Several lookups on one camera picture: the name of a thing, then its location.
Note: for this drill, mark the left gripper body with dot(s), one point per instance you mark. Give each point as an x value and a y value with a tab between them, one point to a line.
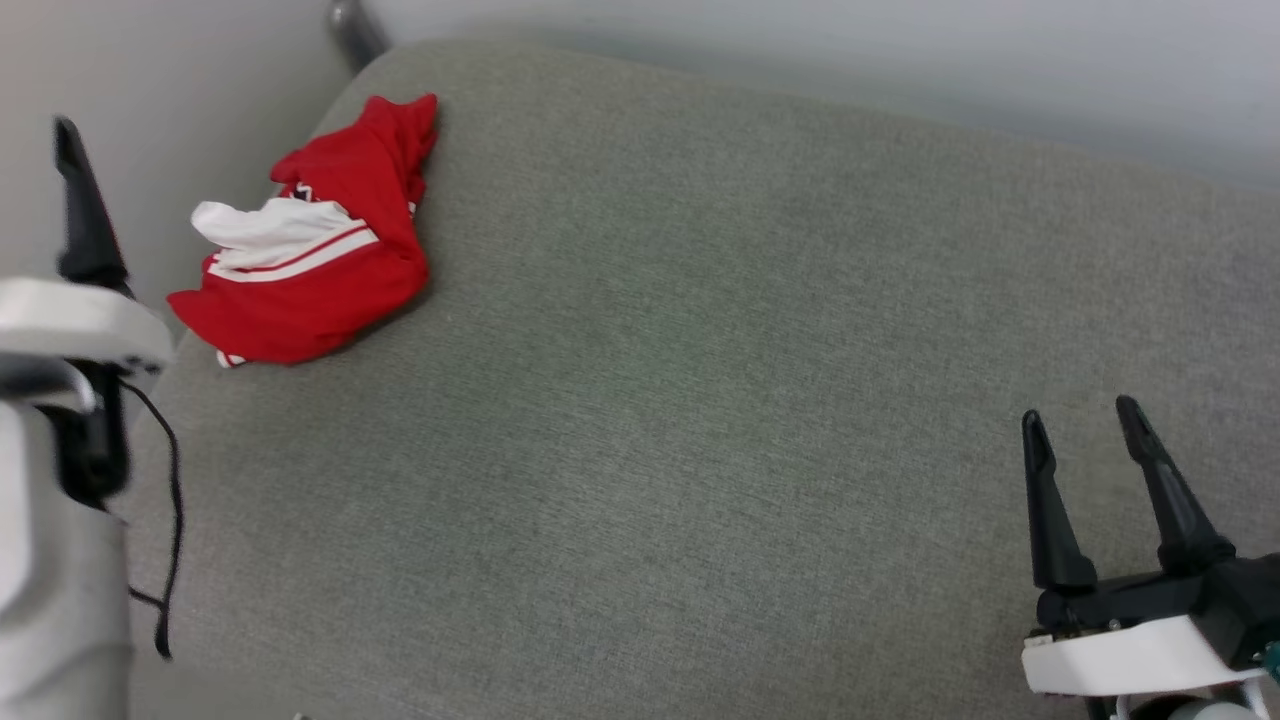
80	320

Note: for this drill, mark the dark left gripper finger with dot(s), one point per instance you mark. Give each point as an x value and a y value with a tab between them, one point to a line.
85	215

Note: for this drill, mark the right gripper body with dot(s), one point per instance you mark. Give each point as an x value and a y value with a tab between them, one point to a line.
1130	650

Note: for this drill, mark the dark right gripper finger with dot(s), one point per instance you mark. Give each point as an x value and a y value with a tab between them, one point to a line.
1175	510
1055	530

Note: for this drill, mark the red and white garment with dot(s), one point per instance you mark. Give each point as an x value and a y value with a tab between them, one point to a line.
330	290

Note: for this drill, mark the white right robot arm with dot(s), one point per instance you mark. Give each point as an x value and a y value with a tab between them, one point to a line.
1220	712

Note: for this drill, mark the grey metal pole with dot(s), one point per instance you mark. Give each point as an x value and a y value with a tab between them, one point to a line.
352	30

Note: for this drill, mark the grey fabric sofa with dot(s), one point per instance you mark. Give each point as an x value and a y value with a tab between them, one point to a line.
700	400

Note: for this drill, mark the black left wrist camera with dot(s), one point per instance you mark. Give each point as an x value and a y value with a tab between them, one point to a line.
95	450

